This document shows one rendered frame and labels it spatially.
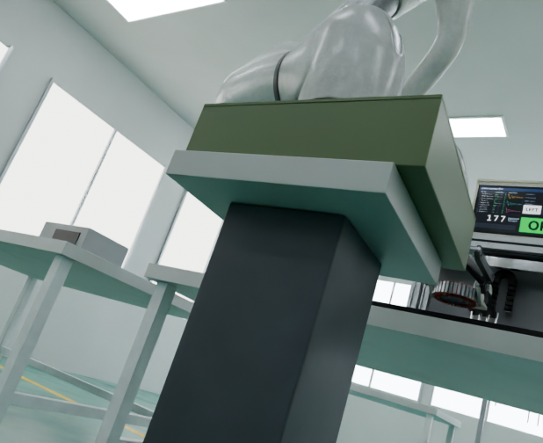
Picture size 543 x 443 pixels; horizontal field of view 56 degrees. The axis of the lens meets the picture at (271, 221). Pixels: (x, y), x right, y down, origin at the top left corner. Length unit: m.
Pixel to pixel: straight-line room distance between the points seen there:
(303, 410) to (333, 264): 0.18
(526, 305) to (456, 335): 0.57
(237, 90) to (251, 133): 0.28
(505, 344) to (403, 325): 0.22
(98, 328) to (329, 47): 5.62
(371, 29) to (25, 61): 4.94
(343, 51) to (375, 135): 0.24
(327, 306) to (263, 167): 0.19
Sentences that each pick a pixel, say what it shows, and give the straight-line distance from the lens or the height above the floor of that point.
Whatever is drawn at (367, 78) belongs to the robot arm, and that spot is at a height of 0.94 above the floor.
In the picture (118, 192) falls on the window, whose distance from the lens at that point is 6.13.
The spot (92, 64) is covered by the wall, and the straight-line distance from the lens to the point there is 6.02.
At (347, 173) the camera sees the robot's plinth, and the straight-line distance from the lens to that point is 0.59.
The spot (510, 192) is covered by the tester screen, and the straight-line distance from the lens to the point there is 1.79.
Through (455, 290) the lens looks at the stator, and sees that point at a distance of 1.32.
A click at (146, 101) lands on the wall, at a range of 6.43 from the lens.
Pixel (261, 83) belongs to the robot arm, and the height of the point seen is 0.96.
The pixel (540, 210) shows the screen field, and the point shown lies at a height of 1.22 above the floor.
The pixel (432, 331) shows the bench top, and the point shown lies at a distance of 1.25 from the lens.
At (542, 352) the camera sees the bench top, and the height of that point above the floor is 0.72.
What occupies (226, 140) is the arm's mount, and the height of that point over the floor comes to 0.77.
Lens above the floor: 0.48
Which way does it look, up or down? 17 degrees up
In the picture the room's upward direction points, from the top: 19 degrees clockwise
